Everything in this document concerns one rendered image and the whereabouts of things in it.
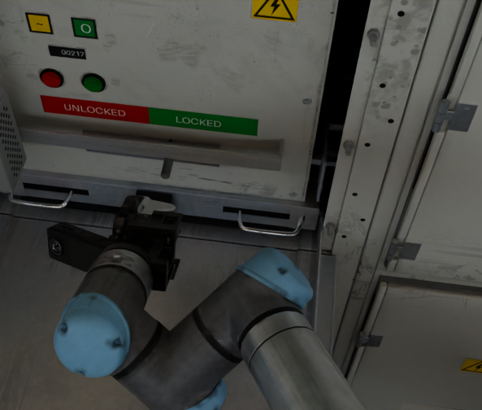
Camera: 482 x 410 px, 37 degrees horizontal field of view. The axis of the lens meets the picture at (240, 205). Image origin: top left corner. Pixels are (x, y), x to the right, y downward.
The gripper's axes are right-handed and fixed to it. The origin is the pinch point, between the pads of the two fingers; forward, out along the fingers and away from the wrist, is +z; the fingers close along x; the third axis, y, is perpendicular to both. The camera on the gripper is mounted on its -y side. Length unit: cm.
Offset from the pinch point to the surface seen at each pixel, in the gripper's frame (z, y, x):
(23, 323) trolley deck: -1.6, -17.5, -21.1
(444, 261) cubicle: 11.4, 46.6, -9.1
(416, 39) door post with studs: -7.1, 33.2, 28.1
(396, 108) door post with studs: -1.6, 33.1, 18.3
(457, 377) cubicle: 31, 59, -45
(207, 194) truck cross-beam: 14.5, 7.8, -3.3
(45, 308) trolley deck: 1.0, -15.0, -19.7
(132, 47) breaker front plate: 1.3, -2.1, 22.2
